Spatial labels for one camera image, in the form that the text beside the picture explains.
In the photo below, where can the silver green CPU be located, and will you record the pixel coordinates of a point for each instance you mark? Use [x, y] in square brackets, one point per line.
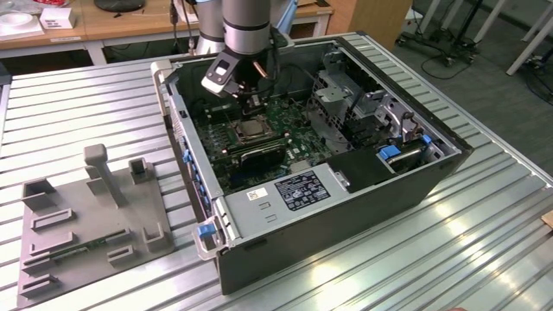
[252, 128]

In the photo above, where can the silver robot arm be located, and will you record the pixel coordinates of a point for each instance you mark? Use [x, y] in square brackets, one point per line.
[246, 32]

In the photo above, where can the CPU socket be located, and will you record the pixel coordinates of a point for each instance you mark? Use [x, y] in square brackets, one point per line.
[259, 140]

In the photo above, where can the black RAM slot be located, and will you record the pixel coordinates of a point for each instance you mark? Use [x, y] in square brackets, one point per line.
[255, 145]

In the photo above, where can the blue expansion slot latch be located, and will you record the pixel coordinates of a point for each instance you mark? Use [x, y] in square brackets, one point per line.
[186, 157]

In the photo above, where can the copper tube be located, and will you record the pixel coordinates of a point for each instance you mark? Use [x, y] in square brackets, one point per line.
[262, 70]

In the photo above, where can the perforated metal disk cage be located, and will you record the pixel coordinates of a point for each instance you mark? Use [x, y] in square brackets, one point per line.
[332, 92]

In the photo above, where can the green motherboard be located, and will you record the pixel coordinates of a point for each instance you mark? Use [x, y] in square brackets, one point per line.
[303, 129]

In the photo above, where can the black graphics card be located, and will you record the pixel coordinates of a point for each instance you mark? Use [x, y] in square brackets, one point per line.
[263, 158]

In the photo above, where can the wooden desk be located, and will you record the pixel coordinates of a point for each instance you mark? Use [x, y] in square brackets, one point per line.
[138, 22]

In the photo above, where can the small silver heatsink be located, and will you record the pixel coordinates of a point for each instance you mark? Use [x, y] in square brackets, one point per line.
[299, 167]

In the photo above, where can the wooden cabinet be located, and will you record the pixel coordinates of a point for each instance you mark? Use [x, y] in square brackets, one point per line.
[380, 19]

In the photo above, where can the black round stand base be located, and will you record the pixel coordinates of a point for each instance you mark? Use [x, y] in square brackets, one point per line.
[119, 4]

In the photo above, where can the black plastic shroud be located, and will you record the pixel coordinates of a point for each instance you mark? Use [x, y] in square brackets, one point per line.
[359, 171]

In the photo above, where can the blue disk carrier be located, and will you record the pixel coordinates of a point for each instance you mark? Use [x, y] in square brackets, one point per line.
[388, 152]

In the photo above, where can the silver power supply unit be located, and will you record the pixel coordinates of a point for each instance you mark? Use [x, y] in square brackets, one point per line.
[259, 214]

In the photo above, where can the small blue tab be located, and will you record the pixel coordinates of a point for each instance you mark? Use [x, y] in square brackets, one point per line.
[426, 140]

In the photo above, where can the white cardboard box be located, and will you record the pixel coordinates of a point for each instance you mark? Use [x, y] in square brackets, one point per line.
[58, 17]

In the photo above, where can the blue case latch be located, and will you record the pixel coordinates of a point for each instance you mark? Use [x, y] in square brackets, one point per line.
[206, 231]

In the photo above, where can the black wheeled stand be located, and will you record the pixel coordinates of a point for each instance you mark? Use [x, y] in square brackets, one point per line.
[460, 43]

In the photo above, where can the red plastic bag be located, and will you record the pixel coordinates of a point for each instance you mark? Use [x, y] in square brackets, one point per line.
[52, 2]

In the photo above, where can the dark grey PC case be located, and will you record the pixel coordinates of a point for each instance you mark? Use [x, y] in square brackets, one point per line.
[346, 226]

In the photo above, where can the white foam tray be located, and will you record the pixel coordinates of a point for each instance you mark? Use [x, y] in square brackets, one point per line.
[19, 24]

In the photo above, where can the grey parts rack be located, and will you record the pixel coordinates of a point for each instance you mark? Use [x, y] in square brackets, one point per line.
[87, 220]

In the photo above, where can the white table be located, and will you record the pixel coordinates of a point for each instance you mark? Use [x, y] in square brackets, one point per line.
[528, 49]

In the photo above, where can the green RAM stick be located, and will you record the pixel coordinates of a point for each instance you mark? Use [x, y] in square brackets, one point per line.
[78, 248]

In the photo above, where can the wooden block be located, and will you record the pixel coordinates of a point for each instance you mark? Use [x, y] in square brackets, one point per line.
[548, 222]

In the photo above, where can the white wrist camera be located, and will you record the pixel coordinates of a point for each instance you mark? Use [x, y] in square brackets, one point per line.
[216, 85]

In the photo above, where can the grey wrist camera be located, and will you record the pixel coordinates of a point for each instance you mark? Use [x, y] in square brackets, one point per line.
[283, 40]

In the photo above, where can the silver drive bay bracket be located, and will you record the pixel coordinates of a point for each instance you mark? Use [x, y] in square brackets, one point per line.
[388, 108]

